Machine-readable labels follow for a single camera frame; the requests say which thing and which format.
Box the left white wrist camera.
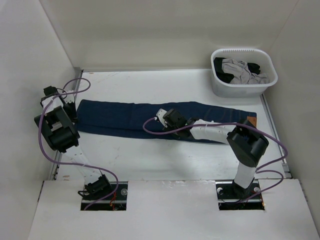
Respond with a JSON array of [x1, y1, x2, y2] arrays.
[[61, 90, 75, 104]]

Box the white plastic laundry basket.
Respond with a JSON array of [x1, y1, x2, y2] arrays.
[[210, 48, 278, 98]]

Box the black garment in basket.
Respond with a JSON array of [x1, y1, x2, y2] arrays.
[[213, 57, 263, 85]]

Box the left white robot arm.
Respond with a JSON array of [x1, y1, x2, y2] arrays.
[[34, 86, 112, 200]]

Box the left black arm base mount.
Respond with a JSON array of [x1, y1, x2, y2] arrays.
[[77, 175, 129, 212]]

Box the dark blue denim trousers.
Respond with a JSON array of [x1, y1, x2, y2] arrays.
[[75, 99, 257, 140]]

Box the grey garment in basket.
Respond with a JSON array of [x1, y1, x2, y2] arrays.
[[221, 58, 270, 85]]

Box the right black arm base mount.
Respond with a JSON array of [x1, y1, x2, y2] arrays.
[[215, 180, 265, 211]]

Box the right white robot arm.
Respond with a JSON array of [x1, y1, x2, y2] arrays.
[[156, 108, 269, 198]]

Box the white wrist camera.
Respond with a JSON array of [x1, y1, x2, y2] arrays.
[[156, 108, 167, 127], [61, 90, 75, 104]]

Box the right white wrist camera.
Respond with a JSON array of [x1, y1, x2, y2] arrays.
[[156, 108, 167, 127]]

